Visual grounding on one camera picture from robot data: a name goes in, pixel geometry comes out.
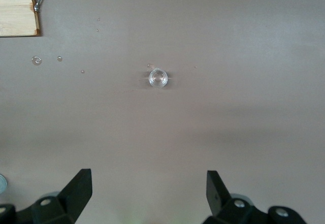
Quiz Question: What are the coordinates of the wooden cutting board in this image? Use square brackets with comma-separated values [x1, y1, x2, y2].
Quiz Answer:
[0, 0, 43, 38]

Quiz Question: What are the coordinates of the clear glass measuring cup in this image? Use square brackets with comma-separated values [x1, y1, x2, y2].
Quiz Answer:
[148, 68, 169, 89]

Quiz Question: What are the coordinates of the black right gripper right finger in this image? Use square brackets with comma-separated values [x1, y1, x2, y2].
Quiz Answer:
[205, 170, 308, 224]

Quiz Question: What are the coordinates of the green sleeved glass bottle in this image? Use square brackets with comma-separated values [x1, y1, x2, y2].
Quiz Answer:
[0, 174, 9, 195]

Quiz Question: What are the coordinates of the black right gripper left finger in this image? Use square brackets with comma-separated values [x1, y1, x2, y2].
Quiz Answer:
[0, 168, 92, 224]

